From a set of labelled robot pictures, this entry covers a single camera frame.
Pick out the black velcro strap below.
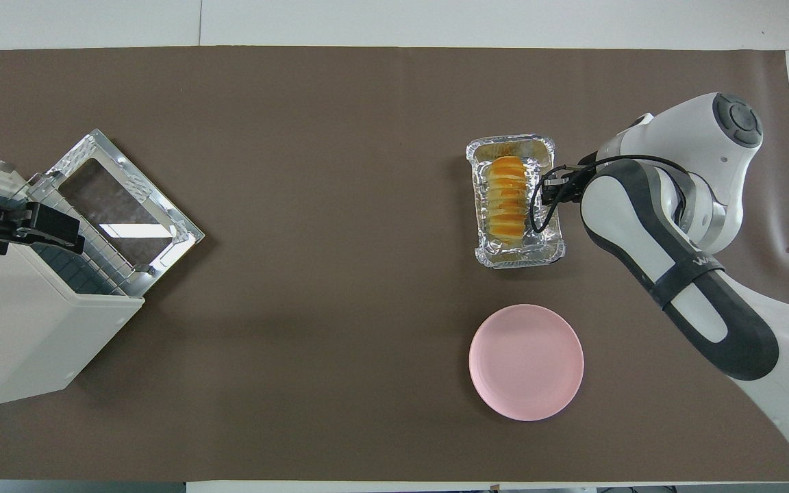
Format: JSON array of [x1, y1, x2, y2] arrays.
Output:
[[649, 252, 729, 303]]

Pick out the pink round plate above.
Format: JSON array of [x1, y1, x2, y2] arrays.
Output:
[[468, 304, 585, 422]]

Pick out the yellow sliced bread loaf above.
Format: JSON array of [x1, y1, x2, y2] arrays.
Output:
[[487, 156, 529, 244]]

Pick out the glass oven door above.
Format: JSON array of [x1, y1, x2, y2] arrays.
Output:
[[45, 129, 205, 296]]

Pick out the brown table mat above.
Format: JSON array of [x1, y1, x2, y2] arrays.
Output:
[[0, 47, 789, 482]]

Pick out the wire oven rack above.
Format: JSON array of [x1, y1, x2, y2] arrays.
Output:
[[21, 181, 150, 296]]

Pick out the white toaster oven body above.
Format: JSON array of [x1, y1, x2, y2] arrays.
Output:
[[0, 154, 146, 409]]

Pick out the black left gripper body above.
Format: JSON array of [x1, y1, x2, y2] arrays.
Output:
[[0, 171, 86, 255]]

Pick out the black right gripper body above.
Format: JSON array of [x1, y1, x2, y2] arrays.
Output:
[[549, 164, 584, 206]]

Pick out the aluminium foil tray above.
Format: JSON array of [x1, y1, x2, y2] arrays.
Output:
[[466, 134, 566, 269]]

